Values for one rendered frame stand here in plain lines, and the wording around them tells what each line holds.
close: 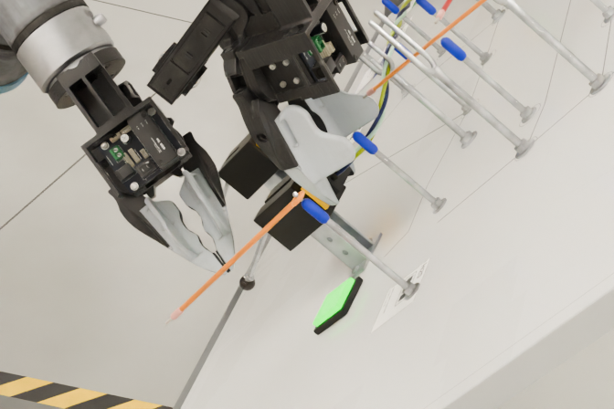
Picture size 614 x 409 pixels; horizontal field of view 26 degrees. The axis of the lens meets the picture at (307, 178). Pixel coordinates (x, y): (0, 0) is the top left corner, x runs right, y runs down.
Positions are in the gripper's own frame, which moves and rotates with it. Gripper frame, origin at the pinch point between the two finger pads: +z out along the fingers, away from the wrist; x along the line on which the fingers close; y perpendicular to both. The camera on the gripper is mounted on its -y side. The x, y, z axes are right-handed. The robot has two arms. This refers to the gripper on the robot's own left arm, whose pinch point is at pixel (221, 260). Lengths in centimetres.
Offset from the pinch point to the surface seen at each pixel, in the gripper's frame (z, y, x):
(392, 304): 11.4, 21.5, 8.7
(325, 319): 9.5, 11.7, 4.3
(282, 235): 2.0, 8.3, 5.5
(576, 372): 29.5, -28.6, 22.0
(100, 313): -20, -159, -34
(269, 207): -0.2, 10.0, 6.0
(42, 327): -24, -156, -44
